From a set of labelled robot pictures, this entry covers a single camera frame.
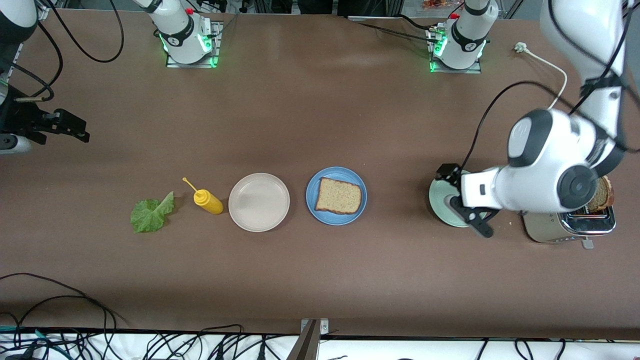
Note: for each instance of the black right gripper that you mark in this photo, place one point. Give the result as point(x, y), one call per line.
point(20, 120)

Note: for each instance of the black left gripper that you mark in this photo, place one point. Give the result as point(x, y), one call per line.
point(448, 175)

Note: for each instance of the brown toast bread slice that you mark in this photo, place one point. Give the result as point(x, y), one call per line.
point(605, 195)
point(339, 196)

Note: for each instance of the green lettuce leaf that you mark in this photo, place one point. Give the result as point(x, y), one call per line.
point(147, 216)

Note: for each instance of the yellow mustard squeeze bottle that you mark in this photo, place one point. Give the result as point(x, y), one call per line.
point(210, 202)

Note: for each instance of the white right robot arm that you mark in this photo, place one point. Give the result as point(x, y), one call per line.
point(175, 25)

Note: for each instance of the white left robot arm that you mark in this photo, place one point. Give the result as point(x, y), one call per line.
point(545, 165)

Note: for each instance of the light green plate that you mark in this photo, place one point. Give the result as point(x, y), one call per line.
point(442, 205)

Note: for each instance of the blue plate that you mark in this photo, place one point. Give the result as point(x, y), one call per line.
point(340, 220)

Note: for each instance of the beige plate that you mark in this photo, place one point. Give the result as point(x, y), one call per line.
point(259, 202)

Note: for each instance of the beige and chrome toaster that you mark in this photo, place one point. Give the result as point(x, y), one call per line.
point(545, 227)

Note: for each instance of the orange snack packet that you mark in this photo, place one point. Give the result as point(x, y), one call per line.
point(435, 4)

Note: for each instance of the black power plug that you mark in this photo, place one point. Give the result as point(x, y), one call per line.
point(261, 352)
point(219, 352)

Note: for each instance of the grey aluminium table side rail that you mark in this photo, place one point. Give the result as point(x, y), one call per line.
point(16, 55)

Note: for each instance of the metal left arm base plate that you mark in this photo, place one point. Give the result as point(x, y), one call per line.
point(455, 71)

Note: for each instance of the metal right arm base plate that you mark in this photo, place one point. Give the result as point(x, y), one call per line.
point(192, 65)

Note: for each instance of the silver table edge bracket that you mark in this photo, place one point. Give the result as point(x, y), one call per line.
point(324, 326)

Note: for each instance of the grey aluminium profile post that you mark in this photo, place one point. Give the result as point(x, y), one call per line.
point(305, 347)

